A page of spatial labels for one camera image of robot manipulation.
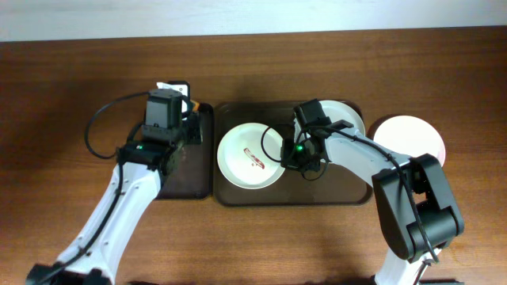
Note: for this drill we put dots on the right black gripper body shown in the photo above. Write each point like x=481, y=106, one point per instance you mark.
x=289, y=150

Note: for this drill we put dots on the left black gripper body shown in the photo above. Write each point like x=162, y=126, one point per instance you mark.
x=194, y=129

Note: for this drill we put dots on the green and orange sponge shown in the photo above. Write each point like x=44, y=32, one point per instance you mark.
x=193, y=106

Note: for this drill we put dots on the pale grey stained plate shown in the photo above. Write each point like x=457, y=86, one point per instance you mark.
x=337, y=110

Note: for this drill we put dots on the cream plate with red stain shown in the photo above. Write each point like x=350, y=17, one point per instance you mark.
x=245, y=161

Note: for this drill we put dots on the white plate with red stain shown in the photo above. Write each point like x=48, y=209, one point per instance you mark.
x=408, y=135

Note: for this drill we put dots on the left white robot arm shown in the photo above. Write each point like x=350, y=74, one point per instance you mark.
x=149, y=156

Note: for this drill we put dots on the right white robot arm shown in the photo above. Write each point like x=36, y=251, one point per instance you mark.
x=418, y=213

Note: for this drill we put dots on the large brown serving tray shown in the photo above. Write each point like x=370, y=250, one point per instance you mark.
x=338, y=186

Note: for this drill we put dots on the small black tray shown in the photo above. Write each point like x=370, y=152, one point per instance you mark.
x=193, y=177

